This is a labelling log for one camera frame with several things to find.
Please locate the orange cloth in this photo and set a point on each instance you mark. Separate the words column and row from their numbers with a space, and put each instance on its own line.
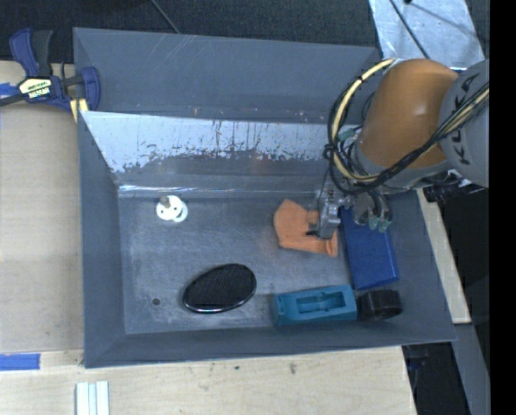
column 290, row 227

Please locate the blue flat box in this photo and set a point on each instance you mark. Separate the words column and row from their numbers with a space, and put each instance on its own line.
column 370, row 255

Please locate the teal plastic case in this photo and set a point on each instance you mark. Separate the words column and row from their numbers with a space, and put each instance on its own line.
column 290, row 311

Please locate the black oval mesh lid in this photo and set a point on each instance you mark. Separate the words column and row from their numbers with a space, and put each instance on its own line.
column 218, row 289

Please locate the white round plug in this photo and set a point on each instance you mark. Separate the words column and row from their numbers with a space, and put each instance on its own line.
column 173, row 212

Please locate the grey metal bin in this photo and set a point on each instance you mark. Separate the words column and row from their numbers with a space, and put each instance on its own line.
column 223, row 80

